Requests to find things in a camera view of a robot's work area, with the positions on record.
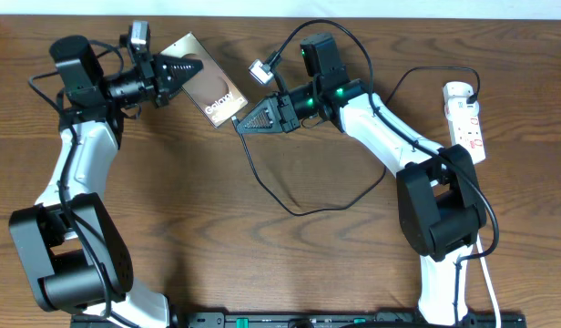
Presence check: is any black USB charging cable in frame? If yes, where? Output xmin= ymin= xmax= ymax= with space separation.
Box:
xmin=230 ymin=66 xmax=481 ymax=218

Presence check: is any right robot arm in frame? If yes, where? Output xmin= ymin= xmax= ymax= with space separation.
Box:
xmin=234 ymin=33 xmax=496 ymax=326

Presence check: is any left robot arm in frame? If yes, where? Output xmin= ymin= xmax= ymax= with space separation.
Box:
xmin=9 ymin=33 xmax=203 ymax=327

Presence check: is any white USB charger plug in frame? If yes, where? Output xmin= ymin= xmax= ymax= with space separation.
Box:
xmin=444 ymin=97 xmax=480 ymax=122

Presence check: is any white power strip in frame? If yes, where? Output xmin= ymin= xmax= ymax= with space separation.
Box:
xmin=443 ymin=81 xmax=485 ymax=164

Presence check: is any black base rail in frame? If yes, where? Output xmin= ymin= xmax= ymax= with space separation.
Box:
xmin=69 ymin=309 xmax=527 ymax=328

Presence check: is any white power strip cord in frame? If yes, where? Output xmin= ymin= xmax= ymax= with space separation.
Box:
xmin=474 ymin=234 xmax=503 ymax=328

